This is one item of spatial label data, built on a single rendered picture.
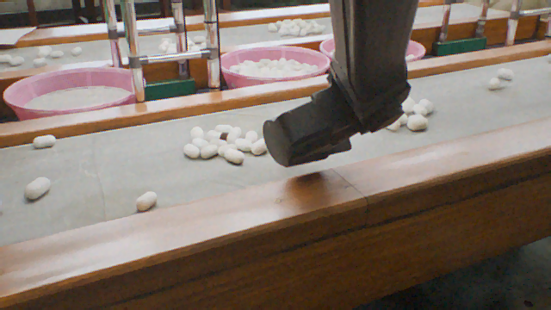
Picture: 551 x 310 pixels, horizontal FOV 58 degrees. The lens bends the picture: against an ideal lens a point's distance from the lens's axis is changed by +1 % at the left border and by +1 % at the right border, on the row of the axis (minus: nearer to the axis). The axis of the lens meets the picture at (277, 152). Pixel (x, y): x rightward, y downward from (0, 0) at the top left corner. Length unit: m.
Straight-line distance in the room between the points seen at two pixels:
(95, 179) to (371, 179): 0.40
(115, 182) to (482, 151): 0.55
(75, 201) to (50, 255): 0.15
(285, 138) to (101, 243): 0.23
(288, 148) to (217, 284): 0.18
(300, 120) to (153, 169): 0.31
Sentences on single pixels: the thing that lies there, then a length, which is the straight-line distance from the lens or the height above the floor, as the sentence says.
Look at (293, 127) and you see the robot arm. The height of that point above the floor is 0.89.
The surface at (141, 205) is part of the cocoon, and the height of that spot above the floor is 0.75.
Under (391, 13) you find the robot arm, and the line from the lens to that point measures 0.34.
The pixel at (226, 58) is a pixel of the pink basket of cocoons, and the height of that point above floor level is 0.76.
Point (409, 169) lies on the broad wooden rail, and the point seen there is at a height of 0.76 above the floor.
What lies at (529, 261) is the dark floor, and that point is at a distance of 1.96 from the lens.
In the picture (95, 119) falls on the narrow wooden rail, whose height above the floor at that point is 0.76.
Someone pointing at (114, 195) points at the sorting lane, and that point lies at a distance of 0.73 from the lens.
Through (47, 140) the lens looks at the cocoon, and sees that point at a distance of 0.90.
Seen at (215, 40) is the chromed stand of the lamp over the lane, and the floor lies 0.86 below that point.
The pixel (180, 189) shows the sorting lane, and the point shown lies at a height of 0.74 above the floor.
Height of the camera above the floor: 1.10
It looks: 27 degrees down
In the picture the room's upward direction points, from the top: straight up
